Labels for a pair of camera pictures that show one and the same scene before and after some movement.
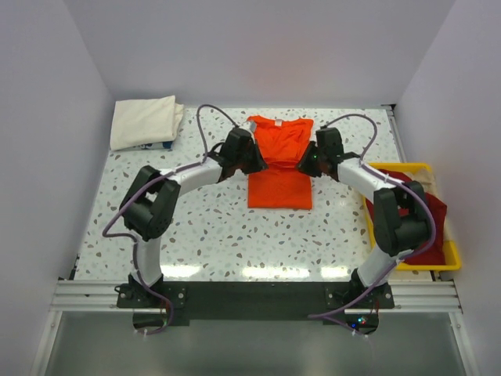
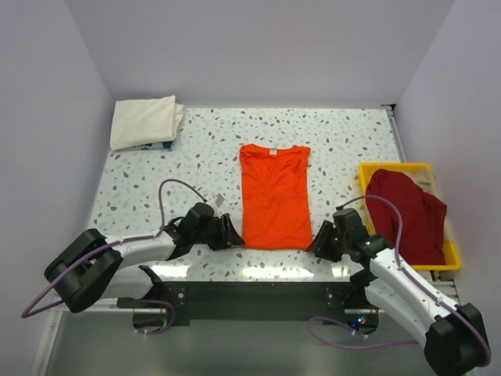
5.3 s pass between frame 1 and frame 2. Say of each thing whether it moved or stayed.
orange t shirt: moved
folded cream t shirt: stayed
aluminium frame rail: stayed
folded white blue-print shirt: stayed
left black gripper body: moved
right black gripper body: moved
